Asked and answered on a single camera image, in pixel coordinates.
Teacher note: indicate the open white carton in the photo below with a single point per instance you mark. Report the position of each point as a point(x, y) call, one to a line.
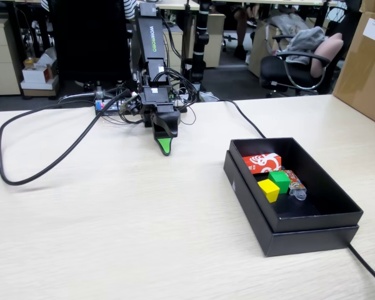
point(45, 57)

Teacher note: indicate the person's bare legs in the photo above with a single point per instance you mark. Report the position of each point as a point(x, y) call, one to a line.
point(241, 31)

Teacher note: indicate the white carton with red side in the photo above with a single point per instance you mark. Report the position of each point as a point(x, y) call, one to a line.
point(34, 75)

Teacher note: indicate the yellow wooden cube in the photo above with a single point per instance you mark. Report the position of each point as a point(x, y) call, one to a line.
point(270, 190)

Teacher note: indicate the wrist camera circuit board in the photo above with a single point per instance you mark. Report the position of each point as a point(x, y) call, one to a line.
point(131, 106)

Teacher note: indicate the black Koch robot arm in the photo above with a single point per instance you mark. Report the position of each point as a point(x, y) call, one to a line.
point(151, 40)

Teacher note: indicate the orange box with white print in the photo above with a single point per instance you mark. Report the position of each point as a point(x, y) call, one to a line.
point(262, 162)

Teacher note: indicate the large cardboard box white label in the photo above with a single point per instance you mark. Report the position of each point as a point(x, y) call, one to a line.
point(362, 78)

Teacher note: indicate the pink cushion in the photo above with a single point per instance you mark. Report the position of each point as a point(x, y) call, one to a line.
point(326, 53)

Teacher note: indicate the person in striped shirt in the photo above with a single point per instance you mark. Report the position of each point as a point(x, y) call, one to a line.
point(129, 9)

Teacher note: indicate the black jointed pole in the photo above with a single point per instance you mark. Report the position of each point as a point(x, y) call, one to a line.
point(201, 37)

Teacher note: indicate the black monitor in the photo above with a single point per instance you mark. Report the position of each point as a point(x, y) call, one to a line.
point(90, 40)

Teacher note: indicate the black rectangular box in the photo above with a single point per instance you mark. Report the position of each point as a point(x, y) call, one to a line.
point(300, 242)

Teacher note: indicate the beige drawer cabinet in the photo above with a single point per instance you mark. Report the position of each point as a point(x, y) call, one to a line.
point(3, 62)

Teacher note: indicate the black office chair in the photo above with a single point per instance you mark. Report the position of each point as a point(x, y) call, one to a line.
point(275, 70)

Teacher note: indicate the beige desk top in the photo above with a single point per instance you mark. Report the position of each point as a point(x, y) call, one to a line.
point(175, 4)

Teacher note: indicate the black cardboard box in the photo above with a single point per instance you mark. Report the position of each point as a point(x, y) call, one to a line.
point(325, 187)

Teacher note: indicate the grey cloth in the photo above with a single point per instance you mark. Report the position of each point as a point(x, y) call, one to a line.
point(306, 40)

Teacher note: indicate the narrow beige cabinet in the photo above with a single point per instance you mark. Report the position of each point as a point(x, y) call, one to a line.
point(215, 40)

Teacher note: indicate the flat beige carton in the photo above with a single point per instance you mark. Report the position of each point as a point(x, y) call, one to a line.
point(39, 90)

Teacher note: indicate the robot controller circuit board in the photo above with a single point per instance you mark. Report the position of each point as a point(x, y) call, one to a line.
point(112, 107)

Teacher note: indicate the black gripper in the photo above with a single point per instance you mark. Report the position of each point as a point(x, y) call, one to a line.
point(156, 98)

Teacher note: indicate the green wooden cube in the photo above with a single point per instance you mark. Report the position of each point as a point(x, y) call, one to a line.
point(281, 182)

